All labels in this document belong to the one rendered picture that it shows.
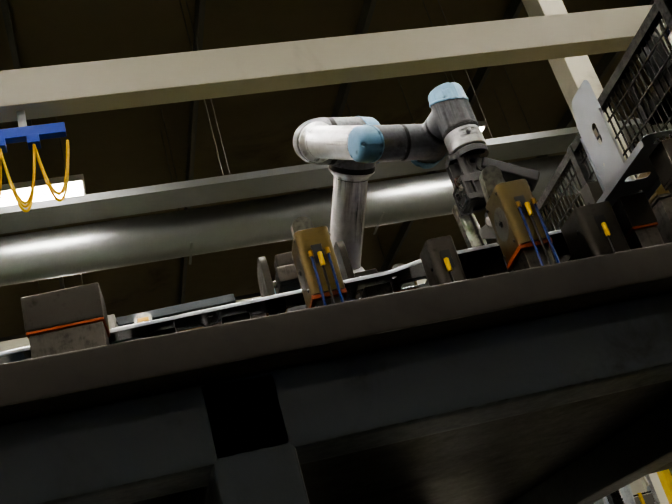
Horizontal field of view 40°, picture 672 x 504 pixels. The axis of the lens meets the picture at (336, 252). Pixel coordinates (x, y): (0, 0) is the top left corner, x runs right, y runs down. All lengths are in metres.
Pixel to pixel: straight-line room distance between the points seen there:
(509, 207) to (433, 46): 3.84
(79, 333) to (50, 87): 3.53
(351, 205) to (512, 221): 0.82
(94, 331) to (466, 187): 0.74
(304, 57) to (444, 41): 0.83
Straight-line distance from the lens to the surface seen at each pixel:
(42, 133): 4.85
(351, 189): 2.31
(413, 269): 1.69
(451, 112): 1.86
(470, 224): 2.02
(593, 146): 2.03
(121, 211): 9.78
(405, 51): 5.31
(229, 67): 5.04
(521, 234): 1.56
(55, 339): 1.49
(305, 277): 1.50
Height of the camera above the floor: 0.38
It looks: 24 degrees up
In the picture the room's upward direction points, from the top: 16 degrees counter-clockwise
